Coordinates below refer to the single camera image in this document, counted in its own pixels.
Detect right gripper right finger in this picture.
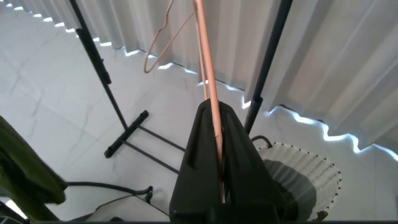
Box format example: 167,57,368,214
218,101,288,222

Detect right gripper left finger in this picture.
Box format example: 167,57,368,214
169,98,224,222

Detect pink clothes hanger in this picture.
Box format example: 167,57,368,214
192,0,225,203
142,0,196,75

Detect green long-sleeved shirt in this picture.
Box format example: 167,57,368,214
0,114,69,222

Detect white laundry basket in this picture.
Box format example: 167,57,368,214
250,134,343,222

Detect black clothes rack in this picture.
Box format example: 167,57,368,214
67,0,294,175

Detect black cable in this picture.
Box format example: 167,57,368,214
65,180,154,204

